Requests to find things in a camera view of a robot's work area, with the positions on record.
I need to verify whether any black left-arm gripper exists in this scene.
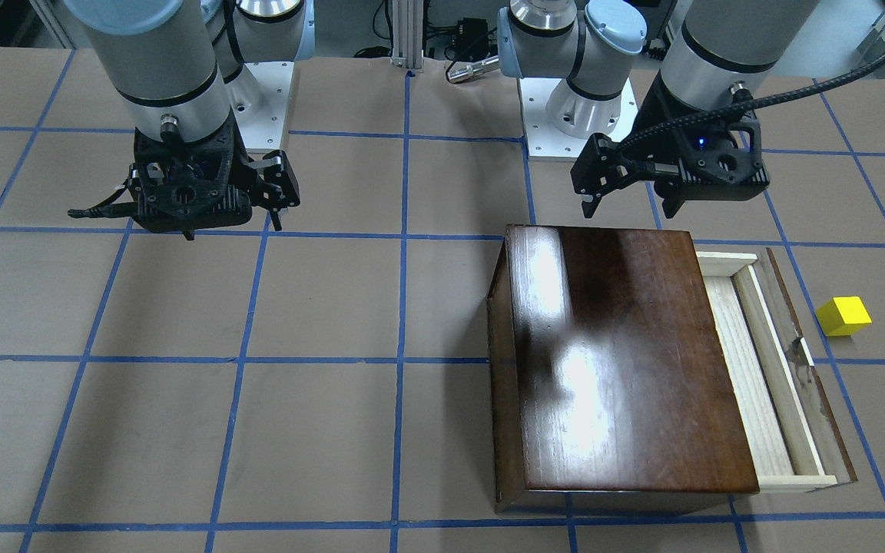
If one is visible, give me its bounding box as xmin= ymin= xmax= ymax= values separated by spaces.
xmin=570 ymin=111 xmax=770 ymax=220

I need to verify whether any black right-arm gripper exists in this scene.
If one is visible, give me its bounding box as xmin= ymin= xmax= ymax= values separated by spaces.
xmin=68 ymin=123 xmax=301 ymax=234

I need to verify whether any yellow cube block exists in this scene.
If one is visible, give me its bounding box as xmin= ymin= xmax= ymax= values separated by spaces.
xmin=815 ymin=296 xmax=873 ymax=337

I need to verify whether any light wooden drawer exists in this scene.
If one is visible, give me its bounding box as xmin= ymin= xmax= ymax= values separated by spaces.
xmin=698 ymin=250 xmax=858 ymax=493

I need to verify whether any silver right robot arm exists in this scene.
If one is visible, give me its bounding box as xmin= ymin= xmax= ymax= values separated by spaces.
xmin=66 ymin=1 xmax=315 ymax=240

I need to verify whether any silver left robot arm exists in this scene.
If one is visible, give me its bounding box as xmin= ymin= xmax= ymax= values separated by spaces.
xmin=496 ymin=1 xmax=817 ymax=218

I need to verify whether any dark wooden drawer cabinet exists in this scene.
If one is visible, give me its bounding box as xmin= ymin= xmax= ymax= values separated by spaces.
xmin=487 ymin=225 xmax=760 ymax=515

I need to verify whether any silver cylindrical connector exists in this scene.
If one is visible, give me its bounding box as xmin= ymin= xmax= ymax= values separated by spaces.
xmin=446 ymin=55 xmax=501 ymax=84

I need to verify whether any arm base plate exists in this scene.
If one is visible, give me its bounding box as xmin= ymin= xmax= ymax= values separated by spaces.
xmin=226 ymin=61 xmax=295 ymax=154
xmin=519 ymin=78 xmax=638 ymax=161

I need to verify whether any aluminium frame post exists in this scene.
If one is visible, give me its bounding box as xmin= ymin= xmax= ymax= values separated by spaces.
xmin=386 ymin=1 xmax=426 ymax=73

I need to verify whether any black braided cable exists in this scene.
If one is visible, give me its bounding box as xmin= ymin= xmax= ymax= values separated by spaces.
xmin=615 ymin=0 xmax=885 ymax=151

